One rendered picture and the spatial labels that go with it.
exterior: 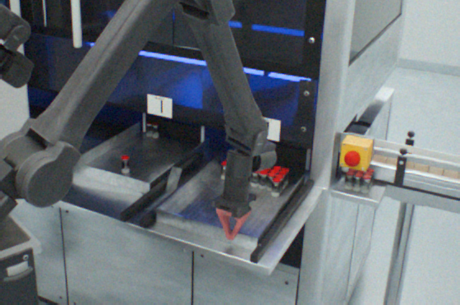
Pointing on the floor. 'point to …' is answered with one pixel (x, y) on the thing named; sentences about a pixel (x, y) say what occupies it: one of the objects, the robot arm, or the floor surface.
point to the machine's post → (328, 122)
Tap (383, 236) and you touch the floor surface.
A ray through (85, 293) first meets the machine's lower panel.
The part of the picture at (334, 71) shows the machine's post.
